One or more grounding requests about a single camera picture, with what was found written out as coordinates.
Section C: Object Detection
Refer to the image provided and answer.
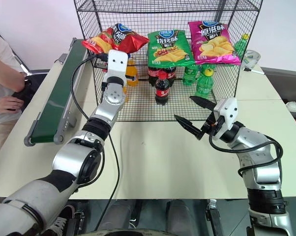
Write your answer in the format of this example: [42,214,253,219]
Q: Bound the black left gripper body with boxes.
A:
[98,53,110,73]

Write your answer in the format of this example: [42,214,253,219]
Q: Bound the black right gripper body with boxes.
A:
[196,114,225,141]

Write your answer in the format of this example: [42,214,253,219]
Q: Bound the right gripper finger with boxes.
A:
[189,95,217,111]
[174,114,203,140]

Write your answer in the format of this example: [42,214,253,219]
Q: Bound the orange soda bottle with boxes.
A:
[125,54,139,87]

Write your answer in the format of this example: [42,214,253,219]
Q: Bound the green conveyor belt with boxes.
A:
[24,37,90,147]

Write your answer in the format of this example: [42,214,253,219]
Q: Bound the person's hand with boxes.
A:
[0,95,24,116]

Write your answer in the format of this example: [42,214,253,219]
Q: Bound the green soda bottle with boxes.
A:
[182,63,199,87]
[234,33,251,62]
[195,64,216,99]

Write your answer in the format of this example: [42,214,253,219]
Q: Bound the cola bottle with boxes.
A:
[162,65,178,88]
[148,65,163,87]
[154,73,170,107]

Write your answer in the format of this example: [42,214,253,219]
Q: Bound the red chip bag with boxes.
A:
[81,23,150,55]

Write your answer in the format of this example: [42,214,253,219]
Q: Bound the green chip bag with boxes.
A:
[147,29,196,68]

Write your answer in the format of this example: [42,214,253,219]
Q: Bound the pink chip bag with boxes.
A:
[187,20,242,66]

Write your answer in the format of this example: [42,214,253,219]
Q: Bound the white marker pen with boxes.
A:
[243,67,266,75]

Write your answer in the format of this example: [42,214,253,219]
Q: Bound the black handheld controller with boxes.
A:
[11,80,40,112]

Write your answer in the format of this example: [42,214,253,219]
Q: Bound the black sneaker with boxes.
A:
[42,205,76,236]

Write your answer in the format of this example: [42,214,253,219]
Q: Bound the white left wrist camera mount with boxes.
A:
[106,49,129,80]

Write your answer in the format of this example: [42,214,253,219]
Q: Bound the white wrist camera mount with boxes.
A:
[212,97,238,139]
[106,49,129,80]

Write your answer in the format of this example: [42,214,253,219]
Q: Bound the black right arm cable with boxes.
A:
[208,134,284,178]

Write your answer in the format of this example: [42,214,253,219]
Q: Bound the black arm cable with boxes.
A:
[208,134,284,178]
[70,54,121,232]

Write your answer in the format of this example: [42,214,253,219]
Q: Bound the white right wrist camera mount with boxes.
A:
[212,97,238,139]

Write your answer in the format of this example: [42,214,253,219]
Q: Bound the black wire rack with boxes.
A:
[73,0,264,122]

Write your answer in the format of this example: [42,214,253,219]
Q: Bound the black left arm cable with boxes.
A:
[70,54,121,232]

